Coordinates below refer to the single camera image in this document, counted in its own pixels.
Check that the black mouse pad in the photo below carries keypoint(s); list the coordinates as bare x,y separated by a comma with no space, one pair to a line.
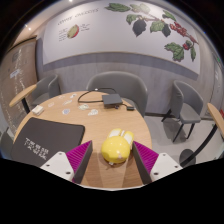
46,136

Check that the yellow and white computer mouse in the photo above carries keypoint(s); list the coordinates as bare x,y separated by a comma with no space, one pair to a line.
115,148

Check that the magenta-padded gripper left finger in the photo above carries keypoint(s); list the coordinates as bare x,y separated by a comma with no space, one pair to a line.
57,164

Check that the small black plug adapter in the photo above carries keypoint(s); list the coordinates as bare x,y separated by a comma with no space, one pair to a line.
130,108

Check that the flat black device box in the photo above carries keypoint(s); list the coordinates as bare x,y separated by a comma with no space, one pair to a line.
112,99

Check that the grey upholstered chair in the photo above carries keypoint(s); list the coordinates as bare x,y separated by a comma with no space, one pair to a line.
188,106
5,145
46,88
126,85

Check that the brown wall board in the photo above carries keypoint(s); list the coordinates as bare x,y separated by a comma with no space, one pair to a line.
18,73

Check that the botanical wall mural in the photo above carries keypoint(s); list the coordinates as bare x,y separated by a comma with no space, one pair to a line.
116,30

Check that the small printed sticker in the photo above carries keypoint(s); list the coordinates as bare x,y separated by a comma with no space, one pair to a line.
60,97
93,112
73,96
51,104
83,107
66,111
67,102

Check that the small white box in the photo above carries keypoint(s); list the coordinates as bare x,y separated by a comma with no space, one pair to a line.
38,110

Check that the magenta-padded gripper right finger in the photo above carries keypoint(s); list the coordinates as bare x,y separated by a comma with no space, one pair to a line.
164,165

